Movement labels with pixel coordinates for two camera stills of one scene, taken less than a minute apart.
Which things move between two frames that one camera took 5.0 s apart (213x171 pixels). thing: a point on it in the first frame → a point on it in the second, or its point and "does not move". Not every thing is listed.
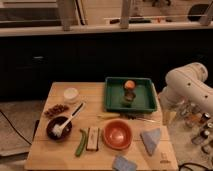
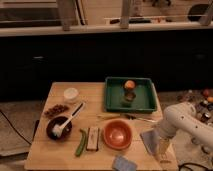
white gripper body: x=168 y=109 → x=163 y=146
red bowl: x=117 y=134 does not move
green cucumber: x=82 y=143 does not move
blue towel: x=151 y=139 does not move
